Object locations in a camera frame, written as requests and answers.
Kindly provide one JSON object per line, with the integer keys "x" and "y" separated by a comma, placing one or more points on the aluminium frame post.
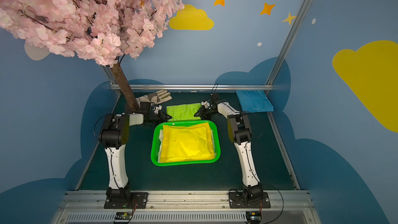
{"x": 301, "y": 14}
{"x": 110, "y": 77}

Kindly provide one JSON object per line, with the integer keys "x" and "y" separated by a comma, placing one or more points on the blue raincoat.
{"x": 254, "y": 101}

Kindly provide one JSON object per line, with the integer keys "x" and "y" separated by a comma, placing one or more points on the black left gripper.
{"x": 158, "y": 116}

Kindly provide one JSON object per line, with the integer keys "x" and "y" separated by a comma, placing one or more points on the right circuit board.
{"x": 253, "y": 218}

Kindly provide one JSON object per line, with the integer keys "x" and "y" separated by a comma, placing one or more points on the aluminium frame post right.
{"x": 301, "y": 14}

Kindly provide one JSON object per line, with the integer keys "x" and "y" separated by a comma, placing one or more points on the beige folded cloth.
{"x": 157, "y": 97}

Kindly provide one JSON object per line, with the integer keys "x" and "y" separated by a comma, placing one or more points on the aluminium frame post left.
{"x": 110, "y": 77}

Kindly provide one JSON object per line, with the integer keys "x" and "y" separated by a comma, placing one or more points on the lime green raincoat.
{"x": 184, "y": 112}

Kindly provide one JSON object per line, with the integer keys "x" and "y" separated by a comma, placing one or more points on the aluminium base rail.
{"x": 187, "y": 207}

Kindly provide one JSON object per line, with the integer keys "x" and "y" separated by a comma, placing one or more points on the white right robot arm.
{"x": 240, "y": 134}

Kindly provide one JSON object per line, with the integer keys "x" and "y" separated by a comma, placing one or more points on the circuit board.
{"x": 253, "y": 218}
{"x": 123, "y": 217}

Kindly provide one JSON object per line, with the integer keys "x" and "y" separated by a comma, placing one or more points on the pink cherry blossom tree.
{"x": 104, "y": 31}

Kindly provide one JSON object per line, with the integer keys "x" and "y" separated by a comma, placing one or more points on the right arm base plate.
{"x": 237, "y": 199}

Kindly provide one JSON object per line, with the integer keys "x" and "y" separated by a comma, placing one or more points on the yellow raincoat front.
{"x": 163, "y": 149}

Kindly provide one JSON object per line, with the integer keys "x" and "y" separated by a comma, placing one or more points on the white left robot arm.
{"x": 114, "y": 135}

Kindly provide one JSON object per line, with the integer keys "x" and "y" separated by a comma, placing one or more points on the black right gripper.
{"x": 204, "y": 110}

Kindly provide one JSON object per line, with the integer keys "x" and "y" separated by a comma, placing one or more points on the green plastic basket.
{"x": 186, "y": 142}

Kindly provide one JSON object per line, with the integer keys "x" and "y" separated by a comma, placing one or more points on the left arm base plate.
{"x": 133, "y": 199}

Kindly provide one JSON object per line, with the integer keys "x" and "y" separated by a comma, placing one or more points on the left circuit board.
{"x": 123, "y": 217}

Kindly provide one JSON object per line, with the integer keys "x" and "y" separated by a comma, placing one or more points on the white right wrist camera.
{"x": 206, "y": 104}

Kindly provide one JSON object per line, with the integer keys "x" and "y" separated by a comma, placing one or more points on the aluminium frame crossbar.
{"x": 200, "y": 87}

